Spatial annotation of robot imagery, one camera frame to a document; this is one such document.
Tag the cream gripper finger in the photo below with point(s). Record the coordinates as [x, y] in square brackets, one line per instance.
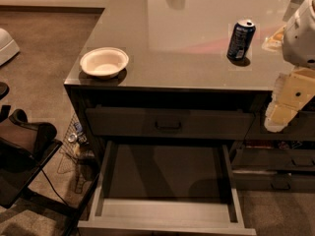
[296, 89]
[277, 117]

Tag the blue pepsi can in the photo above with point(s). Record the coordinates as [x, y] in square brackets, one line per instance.
[240, 40]

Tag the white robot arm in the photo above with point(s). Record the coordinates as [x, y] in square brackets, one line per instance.
[296, 42]

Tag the grey right top drawer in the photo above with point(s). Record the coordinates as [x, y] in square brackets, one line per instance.
[301, 128]

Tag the grey right bottom drawer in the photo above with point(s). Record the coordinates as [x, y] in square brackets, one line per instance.
[286, 182]

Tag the open grey middle drawer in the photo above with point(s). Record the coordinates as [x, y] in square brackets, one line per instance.
[165, 190]

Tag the grey cabinet with glass top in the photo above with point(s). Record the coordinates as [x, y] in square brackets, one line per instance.
[177, 58]

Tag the white paper bowl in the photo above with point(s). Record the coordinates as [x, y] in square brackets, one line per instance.
[105, 62]

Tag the black office chair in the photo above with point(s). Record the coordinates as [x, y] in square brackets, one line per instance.
[20, 165]

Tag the white object on floor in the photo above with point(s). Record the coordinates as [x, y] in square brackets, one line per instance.
[8, 47]

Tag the black drawer handle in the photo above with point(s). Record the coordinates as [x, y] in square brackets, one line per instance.
[167, 125]

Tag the wire mesh waste basket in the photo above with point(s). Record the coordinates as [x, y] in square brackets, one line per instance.
[77, 158]

